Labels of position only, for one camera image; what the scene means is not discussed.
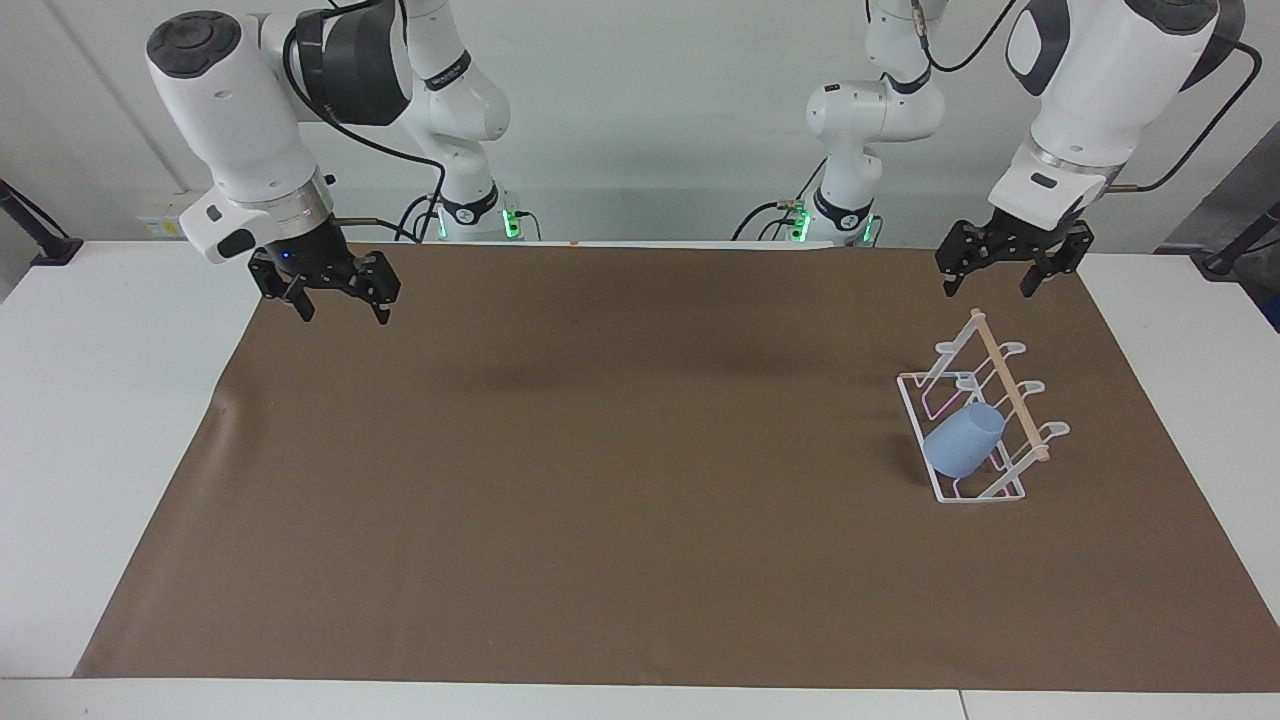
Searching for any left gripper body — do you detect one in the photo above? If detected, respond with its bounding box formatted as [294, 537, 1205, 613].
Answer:
[984, 204, 1088, 264]

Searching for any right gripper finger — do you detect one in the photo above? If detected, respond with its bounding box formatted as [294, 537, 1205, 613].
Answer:
[339, 249, 402, 327]
[247, 249, 317, 324]

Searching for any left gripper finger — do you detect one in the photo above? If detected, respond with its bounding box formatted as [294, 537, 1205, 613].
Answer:
[934, 221, 1002, 299]
[1019, 221, 1097, 300]

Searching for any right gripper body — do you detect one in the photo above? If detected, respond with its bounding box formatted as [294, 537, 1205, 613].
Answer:
[260, 214, 374, 293]

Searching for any light blue cup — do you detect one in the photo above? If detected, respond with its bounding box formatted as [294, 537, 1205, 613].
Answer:
[921, 401, 1007, 480]

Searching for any white wire cup holder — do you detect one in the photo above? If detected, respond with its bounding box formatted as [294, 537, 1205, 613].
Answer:
[896, 307, 1072, 505]

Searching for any white socket box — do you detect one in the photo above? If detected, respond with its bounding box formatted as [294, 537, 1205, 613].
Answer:
[135, 196, 193, 239]

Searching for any black stand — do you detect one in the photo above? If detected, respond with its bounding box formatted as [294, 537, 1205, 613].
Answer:
[1198, 198, 1280, 278]
[0, 178, 84, 267]

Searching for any black cable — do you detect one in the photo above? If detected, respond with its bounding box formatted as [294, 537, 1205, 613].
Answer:
[910, 0, 1021, 74]
[1104, 36, 1259, 194]
[732, 158, 829, 243]
[333, 214, 423, 244]
[282, 0, 447, 244]

